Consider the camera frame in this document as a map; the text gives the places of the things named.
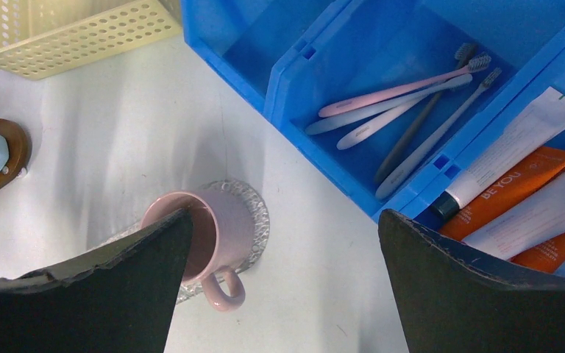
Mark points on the light blue toothbrush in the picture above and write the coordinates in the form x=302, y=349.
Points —
x=343, y=119

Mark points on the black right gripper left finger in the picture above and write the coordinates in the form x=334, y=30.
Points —
x=117, y=298

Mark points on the brown wooden oval tray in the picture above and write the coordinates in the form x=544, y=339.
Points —
x=0, y=156

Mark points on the white toothpaste tube black cap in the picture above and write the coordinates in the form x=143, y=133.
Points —
x=540, y=121

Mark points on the pink mug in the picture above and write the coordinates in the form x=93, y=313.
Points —
x=222, y=238

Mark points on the white toothpaste tube pink cap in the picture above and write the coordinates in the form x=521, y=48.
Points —
x=535, y=220

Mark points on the dark grey toothbrush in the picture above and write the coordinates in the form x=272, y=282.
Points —
x=465, y=53

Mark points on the yellow perforated plastic basket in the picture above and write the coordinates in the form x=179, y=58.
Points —
x=39, y=39

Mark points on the blue plastic divided bin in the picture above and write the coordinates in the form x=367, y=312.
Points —
x=289, y=59

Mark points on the orange toothpaste tube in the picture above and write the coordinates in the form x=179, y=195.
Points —
x=520, y=182
x=546, y=257

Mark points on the clear textured oval tray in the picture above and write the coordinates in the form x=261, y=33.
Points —
x=260, y=215

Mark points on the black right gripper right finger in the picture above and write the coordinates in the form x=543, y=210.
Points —
x=453, y=298

